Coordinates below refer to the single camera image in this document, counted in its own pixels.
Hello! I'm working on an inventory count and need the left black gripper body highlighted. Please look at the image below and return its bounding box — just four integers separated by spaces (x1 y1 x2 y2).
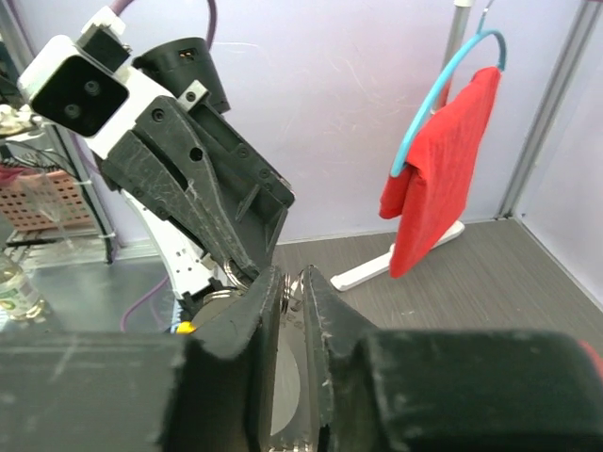
134 96 295 264

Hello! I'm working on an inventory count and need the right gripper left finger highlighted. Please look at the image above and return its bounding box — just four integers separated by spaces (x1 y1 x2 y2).
162 266 282 451

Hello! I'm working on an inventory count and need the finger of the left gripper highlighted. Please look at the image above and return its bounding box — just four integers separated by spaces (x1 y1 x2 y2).
100 131 262 281

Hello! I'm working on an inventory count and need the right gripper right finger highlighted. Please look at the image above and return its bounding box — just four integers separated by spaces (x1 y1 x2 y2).
301 266 391 451

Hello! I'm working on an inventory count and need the keyring with yellow tag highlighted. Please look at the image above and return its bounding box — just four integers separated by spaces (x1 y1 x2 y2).
175 267 307 451

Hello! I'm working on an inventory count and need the white metal clothes rack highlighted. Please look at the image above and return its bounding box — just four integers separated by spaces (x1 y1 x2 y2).
329 0 474 293

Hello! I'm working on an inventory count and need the orange perforated basket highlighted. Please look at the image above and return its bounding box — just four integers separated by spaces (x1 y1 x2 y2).
1 170 93 232

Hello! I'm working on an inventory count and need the red hanging cloth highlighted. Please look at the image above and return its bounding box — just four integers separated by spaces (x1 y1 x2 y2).
378 65 502 280

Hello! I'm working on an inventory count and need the blue clothes hanger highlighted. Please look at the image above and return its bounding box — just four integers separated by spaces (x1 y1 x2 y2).
390 1 507 177

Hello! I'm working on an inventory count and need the plastic bottle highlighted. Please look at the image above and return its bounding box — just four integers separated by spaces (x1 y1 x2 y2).
1 253 46 321

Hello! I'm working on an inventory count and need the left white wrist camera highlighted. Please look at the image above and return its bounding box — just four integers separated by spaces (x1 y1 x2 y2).
18 6 168 159

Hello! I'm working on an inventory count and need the aluminium frame post left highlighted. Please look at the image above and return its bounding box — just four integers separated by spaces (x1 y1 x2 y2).
494 1 602 220

